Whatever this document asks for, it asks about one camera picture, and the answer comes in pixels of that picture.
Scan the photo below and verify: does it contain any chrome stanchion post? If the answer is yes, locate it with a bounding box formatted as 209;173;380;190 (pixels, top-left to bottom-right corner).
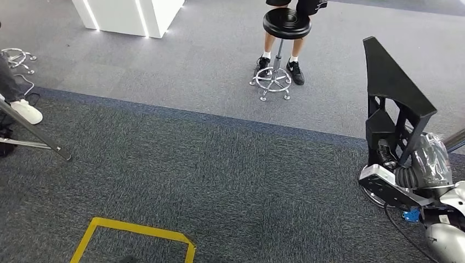
358;129;465;210

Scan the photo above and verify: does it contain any white lit display pedestal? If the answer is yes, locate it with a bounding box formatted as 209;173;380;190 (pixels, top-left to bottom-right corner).
71;0;185;39

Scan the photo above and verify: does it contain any chrome base stool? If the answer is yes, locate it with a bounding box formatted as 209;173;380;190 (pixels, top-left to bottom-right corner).
0;47;38;76

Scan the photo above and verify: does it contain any person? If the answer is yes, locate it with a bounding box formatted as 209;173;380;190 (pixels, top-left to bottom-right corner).
254;0;329;87
0;50;44;126

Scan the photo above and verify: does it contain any black round stool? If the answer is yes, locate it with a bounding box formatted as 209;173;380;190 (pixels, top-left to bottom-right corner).
249;7;313;102

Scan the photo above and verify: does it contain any black plastic frame part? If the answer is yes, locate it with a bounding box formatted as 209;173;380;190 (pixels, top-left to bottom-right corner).
362;35;438;171

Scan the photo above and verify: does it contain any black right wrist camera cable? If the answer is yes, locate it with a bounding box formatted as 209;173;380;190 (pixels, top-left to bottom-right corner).
384;205;442;263

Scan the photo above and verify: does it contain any stainless steel workbench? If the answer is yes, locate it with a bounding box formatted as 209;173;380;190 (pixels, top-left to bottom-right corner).
0;100;72;162

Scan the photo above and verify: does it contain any grey floor cable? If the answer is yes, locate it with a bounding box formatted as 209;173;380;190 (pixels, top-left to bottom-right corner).
14;74;41;106

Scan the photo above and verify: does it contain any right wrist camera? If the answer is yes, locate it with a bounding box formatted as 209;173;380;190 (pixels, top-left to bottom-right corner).
358;164;436;210

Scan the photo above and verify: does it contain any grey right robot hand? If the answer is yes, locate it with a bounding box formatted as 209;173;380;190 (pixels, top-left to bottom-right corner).
377;132;453;190

